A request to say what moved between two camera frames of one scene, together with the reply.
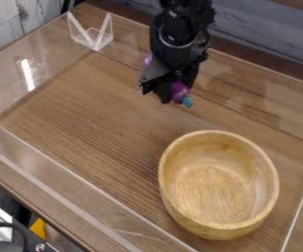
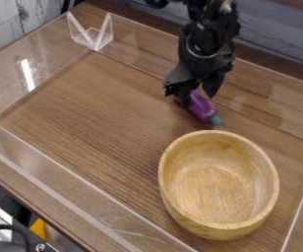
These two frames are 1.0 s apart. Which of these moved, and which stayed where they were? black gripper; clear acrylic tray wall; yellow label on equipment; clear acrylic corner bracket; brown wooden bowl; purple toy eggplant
Moved: black gripper; purple toy eggplant
Stayed: yellow label on equipment; clear acrylic tray wall; clear acrylic corner bracket; brown wooden bowl
